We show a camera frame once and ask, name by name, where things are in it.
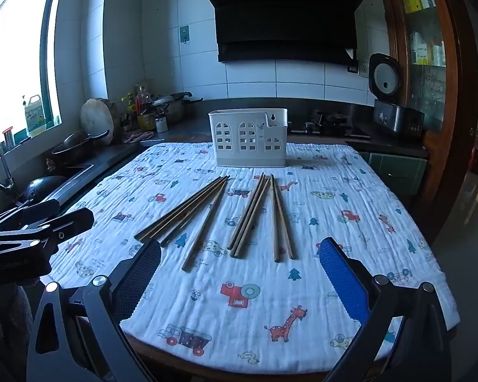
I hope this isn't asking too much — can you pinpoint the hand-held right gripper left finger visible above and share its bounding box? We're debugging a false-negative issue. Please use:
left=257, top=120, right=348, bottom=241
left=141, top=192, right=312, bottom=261
left=26, top=239, right=162, bottom=382

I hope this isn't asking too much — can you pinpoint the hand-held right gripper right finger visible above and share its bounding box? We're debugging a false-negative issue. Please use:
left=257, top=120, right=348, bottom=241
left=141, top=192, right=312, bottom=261
left=318, top=237, right=453, bottom=382

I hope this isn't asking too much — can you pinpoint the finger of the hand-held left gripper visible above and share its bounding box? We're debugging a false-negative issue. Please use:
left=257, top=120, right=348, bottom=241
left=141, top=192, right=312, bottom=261
left=0, top=208, right=94, bottom=251
left=0, top=199, right=60, bottom=231

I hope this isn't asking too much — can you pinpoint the white plastic utensil holder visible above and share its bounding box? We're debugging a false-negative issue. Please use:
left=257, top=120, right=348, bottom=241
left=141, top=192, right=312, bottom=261
left=208, top=108, right=288, bottom=168

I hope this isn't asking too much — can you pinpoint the person's left forearm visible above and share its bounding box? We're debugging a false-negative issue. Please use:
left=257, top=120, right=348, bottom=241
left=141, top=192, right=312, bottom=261
left=0, top=282, right=33, bottom=382

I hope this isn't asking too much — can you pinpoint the white printed cloth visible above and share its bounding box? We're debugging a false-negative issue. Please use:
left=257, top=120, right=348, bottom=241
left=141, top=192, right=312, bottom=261
left=48, top=141, right=460, bottom=367

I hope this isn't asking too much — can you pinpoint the white detergent jug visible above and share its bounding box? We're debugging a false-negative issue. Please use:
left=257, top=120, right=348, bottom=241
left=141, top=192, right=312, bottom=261
left=24, top=93, right=46, bottom=138

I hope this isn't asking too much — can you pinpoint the round wooden cutting board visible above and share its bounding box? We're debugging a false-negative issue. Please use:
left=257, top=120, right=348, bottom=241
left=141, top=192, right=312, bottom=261
left=81, top=97, right=118, bottom=146

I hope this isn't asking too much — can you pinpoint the pink rag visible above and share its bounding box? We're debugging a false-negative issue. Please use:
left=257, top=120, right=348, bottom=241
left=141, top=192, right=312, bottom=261
left=121, top=129, right=156, bottom=144

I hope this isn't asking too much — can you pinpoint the green base cabinet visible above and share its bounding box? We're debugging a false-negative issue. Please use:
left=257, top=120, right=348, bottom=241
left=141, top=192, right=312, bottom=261
left=358, top=151, right=428, bottom=195

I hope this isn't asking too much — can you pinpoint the green-capped bottle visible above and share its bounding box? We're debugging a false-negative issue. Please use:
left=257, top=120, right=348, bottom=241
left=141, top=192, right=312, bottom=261
left=125, top=93, right=138, bottom=128

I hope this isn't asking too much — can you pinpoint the cooking oil bottle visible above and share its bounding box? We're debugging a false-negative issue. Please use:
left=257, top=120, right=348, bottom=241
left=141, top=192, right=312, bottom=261
left=135, top=85, right=156, bottom=132

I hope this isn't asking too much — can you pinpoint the lidded cooking pot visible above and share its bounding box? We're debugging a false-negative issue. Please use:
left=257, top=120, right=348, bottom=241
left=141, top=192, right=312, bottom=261
left=153, top=91, right=204, bottom=124

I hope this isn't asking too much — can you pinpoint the black gas stove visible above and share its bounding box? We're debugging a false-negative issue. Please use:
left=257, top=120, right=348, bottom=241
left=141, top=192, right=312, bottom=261
left=291, top=109, right=371, bottom=140

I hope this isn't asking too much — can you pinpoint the green-framed window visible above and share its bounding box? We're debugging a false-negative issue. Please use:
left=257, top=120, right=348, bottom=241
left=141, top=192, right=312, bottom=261
left=0, top=0, right=68, bottom=140

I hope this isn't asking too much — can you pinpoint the black rice cooker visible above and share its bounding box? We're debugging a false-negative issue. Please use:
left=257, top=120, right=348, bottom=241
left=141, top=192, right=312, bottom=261
left=368, top=53, right=425, bottom=144

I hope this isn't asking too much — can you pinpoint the wooden glass-door cabinet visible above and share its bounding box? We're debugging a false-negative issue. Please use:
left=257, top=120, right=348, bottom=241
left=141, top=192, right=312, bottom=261
left=374, top=0, right=478, bottom=243

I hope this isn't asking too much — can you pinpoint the black range hood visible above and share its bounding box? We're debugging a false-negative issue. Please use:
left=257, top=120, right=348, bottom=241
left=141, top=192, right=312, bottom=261
left=199, top=0, right=369, bottom=66

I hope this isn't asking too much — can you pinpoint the black wok with handle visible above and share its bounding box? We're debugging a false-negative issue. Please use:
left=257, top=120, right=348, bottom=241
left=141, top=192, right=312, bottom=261
left=52, top=129, right=112, bottom=166

